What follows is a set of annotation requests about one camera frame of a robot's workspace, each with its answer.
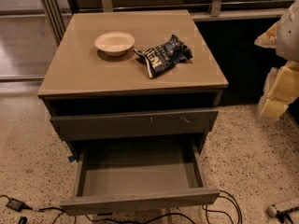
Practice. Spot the black power adapter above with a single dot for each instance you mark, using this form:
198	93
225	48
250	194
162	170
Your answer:
17	205

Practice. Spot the grey drawer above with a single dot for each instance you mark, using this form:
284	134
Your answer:
134	124
138	176

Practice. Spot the blue crumpled chip bag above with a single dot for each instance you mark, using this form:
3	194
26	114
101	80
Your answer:
164	57

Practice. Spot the white power strip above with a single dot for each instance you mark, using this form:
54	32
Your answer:
284	207

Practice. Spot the grey top drawer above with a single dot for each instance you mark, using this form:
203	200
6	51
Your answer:
134	124

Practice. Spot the grey wooden drawer cabinet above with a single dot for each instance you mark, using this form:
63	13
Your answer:
83	80

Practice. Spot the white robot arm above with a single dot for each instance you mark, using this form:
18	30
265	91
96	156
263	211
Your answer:
291	15

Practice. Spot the blue tape piece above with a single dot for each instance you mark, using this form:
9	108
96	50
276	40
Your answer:
71	158

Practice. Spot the yellow foam padded gripper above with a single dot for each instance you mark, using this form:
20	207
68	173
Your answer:
289	37

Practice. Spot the white ceramic bowl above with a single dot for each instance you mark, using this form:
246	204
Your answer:
114	43

